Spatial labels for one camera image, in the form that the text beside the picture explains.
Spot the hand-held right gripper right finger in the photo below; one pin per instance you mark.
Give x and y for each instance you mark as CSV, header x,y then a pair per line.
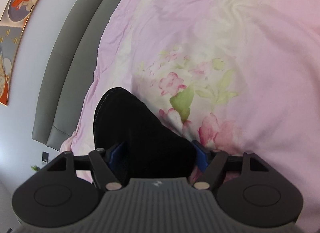
x,y
202,156

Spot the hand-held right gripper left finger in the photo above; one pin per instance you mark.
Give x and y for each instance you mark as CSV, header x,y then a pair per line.
x,y
115,153

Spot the black pants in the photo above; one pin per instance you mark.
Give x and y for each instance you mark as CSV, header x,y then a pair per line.
x,y
140,135

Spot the small potted plant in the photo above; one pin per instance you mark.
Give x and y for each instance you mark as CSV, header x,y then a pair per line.
x,y
35,167

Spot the grey padded headboard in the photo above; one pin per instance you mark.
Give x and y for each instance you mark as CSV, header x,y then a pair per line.
x,y
75,60

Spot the pink floral blanket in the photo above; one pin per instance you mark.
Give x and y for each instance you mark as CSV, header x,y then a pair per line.
x,y
225,35

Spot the framed wall poster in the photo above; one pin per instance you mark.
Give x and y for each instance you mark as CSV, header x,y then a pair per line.
x,y
17,22

